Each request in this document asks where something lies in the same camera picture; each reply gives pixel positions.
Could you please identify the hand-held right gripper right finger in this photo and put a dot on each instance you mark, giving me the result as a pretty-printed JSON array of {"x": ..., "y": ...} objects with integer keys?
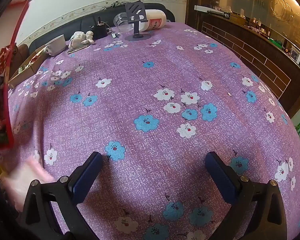
[{"x": 221, "y": 177}]

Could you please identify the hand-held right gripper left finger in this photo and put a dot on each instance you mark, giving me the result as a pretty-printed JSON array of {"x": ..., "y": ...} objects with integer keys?
[{"x": 88, "y": 177}]

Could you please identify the pink white snack packet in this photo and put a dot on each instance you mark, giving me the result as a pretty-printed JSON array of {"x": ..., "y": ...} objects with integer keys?
[{"x": 27, "y": 182}]

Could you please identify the red gift box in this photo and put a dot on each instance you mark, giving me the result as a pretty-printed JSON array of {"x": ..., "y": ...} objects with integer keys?
[{"x": 8, "y": 127}]

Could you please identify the purple floral tablecloth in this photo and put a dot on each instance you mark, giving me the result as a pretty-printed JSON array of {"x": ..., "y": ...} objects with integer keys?
[{"x": 140, "y": 80}]

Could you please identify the cardboard box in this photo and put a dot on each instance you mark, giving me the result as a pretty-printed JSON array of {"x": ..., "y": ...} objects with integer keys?
[{"x": 27, "y": 73}]

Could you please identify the white ceramic mug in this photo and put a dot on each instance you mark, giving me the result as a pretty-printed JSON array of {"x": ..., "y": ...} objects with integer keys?
[{"x": 56, "y": 46}]

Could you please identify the brick-pattern wooden counter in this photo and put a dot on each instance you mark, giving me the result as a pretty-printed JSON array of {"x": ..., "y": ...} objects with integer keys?
[{"x": 240, "y": 42}]

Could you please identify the white crumpled cloth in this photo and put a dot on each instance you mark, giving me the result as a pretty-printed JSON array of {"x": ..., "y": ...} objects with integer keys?
[{"x": 78, "y": 40}]

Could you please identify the brown armchair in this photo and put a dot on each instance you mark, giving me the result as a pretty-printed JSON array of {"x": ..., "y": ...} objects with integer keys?
[{"x": 21, "y": 52}]

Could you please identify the small dark gadget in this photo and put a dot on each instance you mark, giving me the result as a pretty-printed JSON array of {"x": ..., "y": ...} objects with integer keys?
[{"x": 114, "y": 35}]

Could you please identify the black pouch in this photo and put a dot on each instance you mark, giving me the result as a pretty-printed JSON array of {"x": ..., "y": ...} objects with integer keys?
[{"x": 100, "y": 31}]

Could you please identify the black leather sofa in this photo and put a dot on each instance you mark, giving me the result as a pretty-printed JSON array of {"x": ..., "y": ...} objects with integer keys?
[{"x": 85, "y": 22}]

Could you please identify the white plastic bottle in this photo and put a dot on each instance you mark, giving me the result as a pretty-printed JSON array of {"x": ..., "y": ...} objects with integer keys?
[{"x": 155, "y": 20}]

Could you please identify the black phone stand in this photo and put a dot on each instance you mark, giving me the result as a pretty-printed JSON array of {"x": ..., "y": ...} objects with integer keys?
[{"x": 135, "y": 10}]

